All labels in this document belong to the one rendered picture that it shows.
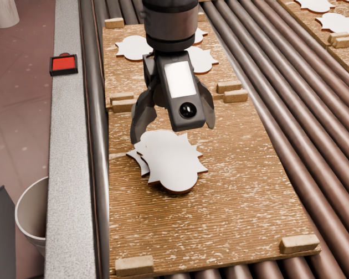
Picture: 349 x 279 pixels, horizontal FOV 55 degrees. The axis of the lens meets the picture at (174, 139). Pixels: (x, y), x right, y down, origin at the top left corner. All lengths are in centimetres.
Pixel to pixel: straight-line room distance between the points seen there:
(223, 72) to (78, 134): 42
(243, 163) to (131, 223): 26
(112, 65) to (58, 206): 45
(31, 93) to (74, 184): 191
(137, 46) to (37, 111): 147
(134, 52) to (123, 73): 9
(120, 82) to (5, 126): 155
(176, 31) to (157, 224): 33
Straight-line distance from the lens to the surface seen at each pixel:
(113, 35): 112
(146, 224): 61
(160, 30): 46
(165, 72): 48
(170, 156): 67
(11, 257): 69
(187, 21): 46
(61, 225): 66
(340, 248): 68
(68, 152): 77
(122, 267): 55
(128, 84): 90
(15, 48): 317
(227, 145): 73
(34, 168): 205
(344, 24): 128
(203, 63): 95
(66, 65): 102
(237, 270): 60
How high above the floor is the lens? 146
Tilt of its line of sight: 46 degrees down
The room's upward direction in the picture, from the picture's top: straight up
